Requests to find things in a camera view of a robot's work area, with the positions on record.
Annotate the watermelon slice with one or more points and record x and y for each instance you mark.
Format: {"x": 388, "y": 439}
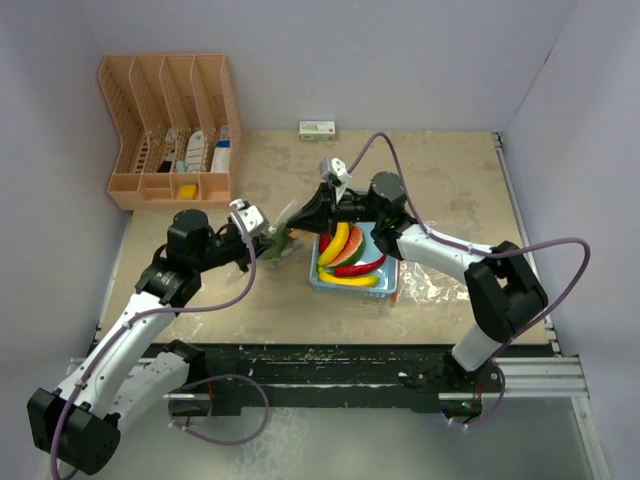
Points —
{"x": 352, "y": 250}

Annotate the clear bag with orange zipper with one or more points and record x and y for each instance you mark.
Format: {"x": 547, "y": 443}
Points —
{"x": 426, "y": 286}

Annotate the yellow banana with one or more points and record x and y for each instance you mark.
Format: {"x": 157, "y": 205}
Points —
{"x": 369, "y": 281}
{"x": 336, "y": 246}

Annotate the peach plastic file organizer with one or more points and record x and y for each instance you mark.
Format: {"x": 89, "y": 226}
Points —
{"x": 156, "y": 102}

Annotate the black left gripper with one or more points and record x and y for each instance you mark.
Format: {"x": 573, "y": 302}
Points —
{"x": 244, "y": 257}

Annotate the green leafy vegetable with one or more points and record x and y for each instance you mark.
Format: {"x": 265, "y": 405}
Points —
{"x": 283, "y": 239}

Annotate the white blue box in organizer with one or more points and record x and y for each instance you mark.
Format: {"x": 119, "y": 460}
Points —
{"x": 222, "y": 152}

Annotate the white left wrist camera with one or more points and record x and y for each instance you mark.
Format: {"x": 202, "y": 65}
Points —
{"x": 248, "y": 218}

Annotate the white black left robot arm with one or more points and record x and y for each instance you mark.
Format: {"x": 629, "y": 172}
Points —
{"x": 80, "y": 422}

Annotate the white bottle in organizer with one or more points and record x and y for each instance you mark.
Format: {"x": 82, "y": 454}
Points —
{"x": 195, "y": 152}

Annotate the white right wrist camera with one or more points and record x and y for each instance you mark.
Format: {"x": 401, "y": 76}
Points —
{"x": 335, "y": 173}

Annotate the yellow block in organizer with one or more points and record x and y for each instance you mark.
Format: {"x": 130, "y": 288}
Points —
{"x": 188, "y": 191}

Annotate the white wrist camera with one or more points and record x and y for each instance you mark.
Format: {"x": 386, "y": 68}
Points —
{"x": 248, "y": 218}
{"x": 335, "y": 173}

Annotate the black aluminium base frame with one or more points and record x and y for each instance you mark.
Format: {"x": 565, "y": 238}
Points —
{"x": 419, "y": 378}

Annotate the clear polka dot zip bag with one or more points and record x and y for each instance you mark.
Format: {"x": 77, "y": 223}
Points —
{"x": 266, "y": 245}

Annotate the green and white small box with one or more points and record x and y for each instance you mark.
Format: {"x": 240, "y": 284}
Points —
{"x": 316, "y": 131}

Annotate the light blue plastic basket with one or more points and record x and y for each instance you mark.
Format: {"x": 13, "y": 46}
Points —
{"x": 387, "y": 273}

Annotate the red chili pepper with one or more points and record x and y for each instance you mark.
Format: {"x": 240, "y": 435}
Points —
{"x": 324, "y": 242}
{"x": 359, "y": 270}

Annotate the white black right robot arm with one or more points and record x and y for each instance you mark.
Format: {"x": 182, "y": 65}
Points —
{"x": 504, "y": 292}

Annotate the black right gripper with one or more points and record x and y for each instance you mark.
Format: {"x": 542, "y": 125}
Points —
{"x": 319, "y": 214}

